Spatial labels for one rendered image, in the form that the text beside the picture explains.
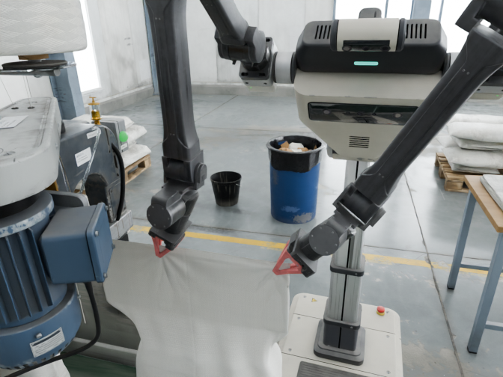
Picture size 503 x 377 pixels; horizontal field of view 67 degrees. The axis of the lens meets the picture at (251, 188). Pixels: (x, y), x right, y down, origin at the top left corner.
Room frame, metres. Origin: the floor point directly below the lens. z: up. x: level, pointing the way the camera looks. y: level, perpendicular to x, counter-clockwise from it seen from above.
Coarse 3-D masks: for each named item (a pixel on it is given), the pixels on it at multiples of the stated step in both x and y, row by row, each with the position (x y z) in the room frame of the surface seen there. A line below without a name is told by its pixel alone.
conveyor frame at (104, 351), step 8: (72, 344) 1.15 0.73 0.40; (80, 344) 1.14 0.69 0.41; (96, 344) 1.12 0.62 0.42; (104, 344) 1.12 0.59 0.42; (80, 352) 1.14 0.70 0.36; (88, 352) 1.13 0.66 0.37; (96, 352) 1.12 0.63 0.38; (104, 352) 1.11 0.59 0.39; (112, 352) 1.10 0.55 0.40; (120, 352) 1.09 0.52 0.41; (128, 352) 1.08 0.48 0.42; (136, 352) 1.08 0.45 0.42; (104, 360) 1.11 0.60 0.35; (112, 360) 1.10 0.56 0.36; (120, 360) 1.09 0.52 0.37; (128, 360) 1.08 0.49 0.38
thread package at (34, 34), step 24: (0, 0) 0.55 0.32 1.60; (24, 0) 0.56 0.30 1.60; (48, 0) 0.58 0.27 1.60; (72, 0) 0.62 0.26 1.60; (0, 24) 0.55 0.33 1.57; (24, 24) 0.56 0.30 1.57; (48, 24) 0.58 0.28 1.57; (72, 24) 0.61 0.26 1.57; (0, 48) 0.55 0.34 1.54; (24, 48) 0.56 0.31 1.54; (48, 48) 0.57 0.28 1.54; (72, 48) 0.60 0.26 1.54
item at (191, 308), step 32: (128, 256) 0.80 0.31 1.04; (192, 256) 0.75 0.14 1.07; (224, 256) 0.73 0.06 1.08; (128, 288) 0.80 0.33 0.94; (160, 288) 0.78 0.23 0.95; (192, 288) 0.75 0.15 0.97; (224, 288) 0.73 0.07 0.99; (256, 288) 0.71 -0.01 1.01; (288, 288) 0.69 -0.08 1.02; (160, 320) 0.77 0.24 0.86; (192, 320) 0.75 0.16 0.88; (224, 320) 0.73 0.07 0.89; (256, 320) 0.71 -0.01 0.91; (288, 320) 0.69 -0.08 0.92; (160, 352) 0.71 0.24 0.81; (192, 352) 0.69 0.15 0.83; (224, 352) 0.68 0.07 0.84; (256, 352) 0.68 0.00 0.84
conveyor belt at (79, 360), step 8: (64, 352) 1.12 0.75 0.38; (64, 360) 1.09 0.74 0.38; (72, 360) 1.09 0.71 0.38; (80, 360) 1.09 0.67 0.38; (88, 360) 1.08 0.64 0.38; (96, 360) 1.08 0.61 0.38; (72, 368) 1.05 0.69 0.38; (80, 368) 1.05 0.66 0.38; (88, 368) 1.05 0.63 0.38; (96, 368) 1.05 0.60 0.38; (104, 368) 1.04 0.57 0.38; (112, 368) 1.04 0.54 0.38; (120, 368) 1.04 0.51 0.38; (128, 368) 1.04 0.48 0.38; (72, 376) 1.01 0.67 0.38; (80, 376) 1.01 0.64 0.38; (88, 376) 1.01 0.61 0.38; (96, 376) 1.01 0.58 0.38; (104, 376) 1.01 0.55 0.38; (112, 376) 1.01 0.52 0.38; (120, 376) 1.01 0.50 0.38; (128, 376) 1.01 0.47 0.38
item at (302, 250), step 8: (304, 232) 0.73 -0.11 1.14; (296, 240) 0.68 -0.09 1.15; (304, 240) 0.67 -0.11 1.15; (296, 248) 0.65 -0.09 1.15; (304, 248) 0.66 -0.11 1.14; (296, 256) 0.64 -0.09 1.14; (304, 256) 0.65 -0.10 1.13; (312, 256) 0.65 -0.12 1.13; (320, 256) 0.66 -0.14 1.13; (304, 264) 0.63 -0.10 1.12; (312, 264) 0.65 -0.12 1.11; (312, 272) 0.63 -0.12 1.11
